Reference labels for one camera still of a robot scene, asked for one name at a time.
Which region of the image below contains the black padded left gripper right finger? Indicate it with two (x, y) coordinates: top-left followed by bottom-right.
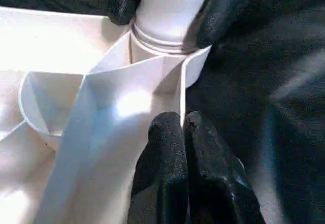
(183, 110), (265, 224)

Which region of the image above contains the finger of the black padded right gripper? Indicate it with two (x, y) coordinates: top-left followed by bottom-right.
(182, 0), (258, 53)
(106, 0), (148, 26)

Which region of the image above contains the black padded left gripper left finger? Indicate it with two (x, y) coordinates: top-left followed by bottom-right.
(128, 111), (190, 224)

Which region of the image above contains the white plastic table leg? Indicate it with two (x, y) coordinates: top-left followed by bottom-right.
(129, 0), (214, 57)

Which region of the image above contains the white plastic table top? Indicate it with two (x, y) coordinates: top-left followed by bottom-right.
(0, 7), (213, 224)

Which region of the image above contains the black mat cover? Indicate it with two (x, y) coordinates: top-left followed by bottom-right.
(0, 0), (325, 224)

